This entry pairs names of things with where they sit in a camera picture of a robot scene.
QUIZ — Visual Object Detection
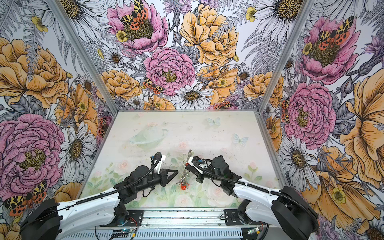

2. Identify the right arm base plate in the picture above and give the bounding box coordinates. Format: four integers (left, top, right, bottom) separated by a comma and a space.
224, 209, 253, 226

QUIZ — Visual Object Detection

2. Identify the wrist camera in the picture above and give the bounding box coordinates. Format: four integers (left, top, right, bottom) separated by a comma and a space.
154, 152, 166, 175
189, 156, 209, 174

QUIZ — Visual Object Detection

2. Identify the aluminium front rail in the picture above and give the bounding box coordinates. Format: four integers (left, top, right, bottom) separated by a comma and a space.
55, 206, 310, 230

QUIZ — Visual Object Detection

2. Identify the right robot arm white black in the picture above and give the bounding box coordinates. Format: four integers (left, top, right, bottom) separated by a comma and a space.
185, 156, 319, 240

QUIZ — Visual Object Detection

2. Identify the metal key organizer plate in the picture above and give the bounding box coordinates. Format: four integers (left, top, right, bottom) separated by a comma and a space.
179, 150, 193, 188

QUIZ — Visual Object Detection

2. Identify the white vented cable duct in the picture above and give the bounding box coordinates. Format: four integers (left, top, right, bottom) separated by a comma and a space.
65, 228, 243, 240

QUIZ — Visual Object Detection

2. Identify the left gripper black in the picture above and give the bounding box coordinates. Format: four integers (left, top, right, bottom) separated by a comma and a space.
137, 167, 179, 192

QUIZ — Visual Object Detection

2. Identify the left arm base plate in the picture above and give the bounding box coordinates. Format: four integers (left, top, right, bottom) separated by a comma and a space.
109, 209, 144, 227

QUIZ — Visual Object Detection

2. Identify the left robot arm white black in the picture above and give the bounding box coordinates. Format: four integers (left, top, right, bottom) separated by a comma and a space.
20, 166, 179, 240

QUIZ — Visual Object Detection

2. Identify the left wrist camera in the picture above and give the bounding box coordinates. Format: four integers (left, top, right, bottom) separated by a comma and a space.
154, 152, 166, 175

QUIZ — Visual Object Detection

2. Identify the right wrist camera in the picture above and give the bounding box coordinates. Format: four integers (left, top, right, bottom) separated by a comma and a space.
189, 156, 209, 174

